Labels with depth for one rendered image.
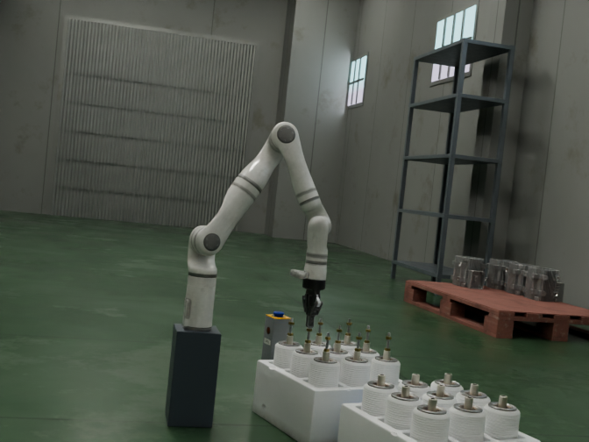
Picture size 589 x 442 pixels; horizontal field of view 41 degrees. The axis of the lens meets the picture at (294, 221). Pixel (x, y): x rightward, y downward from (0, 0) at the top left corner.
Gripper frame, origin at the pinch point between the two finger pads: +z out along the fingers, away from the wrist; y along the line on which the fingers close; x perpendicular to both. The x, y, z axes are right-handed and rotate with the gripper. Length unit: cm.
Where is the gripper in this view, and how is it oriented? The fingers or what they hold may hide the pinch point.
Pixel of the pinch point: (309, 321)
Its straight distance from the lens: 257.0
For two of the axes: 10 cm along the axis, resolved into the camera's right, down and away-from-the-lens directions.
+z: -1.0, 9.9, 0.4
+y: -3.5, -0.7, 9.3
